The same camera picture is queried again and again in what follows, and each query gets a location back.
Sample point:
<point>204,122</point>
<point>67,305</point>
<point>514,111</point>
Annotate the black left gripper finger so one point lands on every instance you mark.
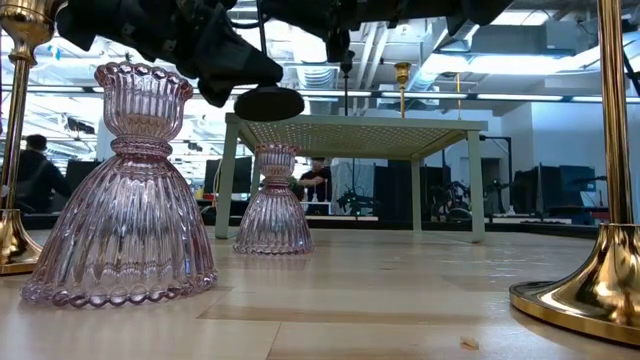
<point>235,65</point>

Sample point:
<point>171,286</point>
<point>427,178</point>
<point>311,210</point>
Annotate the ceiling light strip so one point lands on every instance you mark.
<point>425,95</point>
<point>330,93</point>
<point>520,97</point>

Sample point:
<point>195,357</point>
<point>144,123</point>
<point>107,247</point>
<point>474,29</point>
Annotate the pink ribbed glass candle holder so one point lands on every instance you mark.
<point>125,225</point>
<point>274,220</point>

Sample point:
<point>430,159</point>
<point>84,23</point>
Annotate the black monitor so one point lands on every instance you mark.
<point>577,180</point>
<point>235,175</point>
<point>82,175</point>

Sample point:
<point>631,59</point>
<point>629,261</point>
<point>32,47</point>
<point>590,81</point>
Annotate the person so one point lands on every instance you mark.
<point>40,175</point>
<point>317,182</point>

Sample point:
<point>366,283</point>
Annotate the small tan crumb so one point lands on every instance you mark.
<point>469,343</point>

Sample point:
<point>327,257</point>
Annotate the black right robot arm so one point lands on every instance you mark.
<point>480,10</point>

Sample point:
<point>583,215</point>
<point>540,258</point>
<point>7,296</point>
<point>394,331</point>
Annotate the green perforated metal shelf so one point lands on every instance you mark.
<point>350,135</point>

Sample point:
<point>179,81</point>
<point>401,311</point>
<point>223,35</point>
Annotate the black metal candlestick holder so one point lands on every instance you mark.
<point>347,64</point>
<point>270,104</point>

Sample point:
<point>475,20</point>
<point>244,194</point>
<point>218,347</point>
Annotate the black aluminium rail frame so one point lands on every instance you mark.
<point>550,229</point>

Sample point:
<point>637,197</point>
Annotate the background black robot arm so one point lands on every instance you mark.
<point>355,202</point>
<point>450,200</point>

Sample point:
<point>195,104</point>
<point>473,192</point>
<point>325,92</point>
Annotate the gold metal candlestick holder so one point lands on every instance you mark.
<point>15,245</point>
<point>600,290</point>
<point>402,72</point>

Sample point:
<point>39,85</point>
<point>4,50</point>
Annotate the black partition panel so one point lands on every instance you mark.
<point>395,190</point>

